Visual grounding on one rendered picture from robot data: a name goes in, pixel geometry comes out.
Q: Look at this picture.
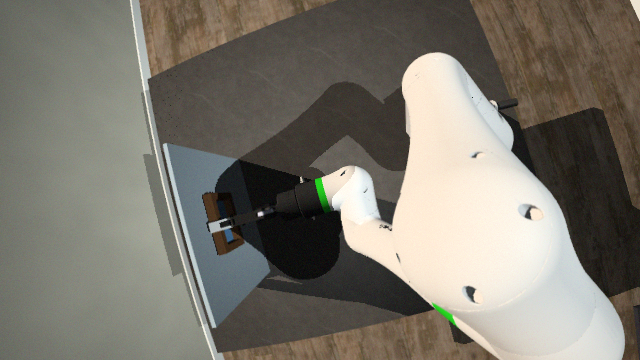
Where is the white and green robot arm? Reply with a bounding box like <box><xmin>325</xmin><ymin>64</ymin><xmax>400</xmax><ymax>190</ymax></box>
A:
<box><xmin>295</xmin><ymin>53</ymin><xmax>625</xmax><ymax>360</ymax></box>

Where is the light blue flat board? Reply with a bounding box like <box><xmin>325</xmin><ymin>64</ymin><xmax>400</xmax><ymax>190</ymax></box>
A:
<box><xmin>163</xmin><ymin>143</ymin><xmax>270</xmax><ymax>328</ymax></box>

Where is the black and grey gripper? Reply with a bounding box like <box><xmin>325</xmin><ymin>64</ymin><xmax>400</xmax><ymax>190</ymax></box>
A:
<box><xmin>208</xmin><ymin>189</ymin><xmax>302</xmax><ymax>233</ymax></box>

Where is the brown rectangular frame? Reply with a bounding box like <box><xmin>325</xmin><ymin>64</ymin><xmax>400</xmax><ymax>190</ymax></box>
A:
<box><xmin>203</xmin><ymin>192</ymin><xmax>245</xmax><ymax>256</ymax></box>

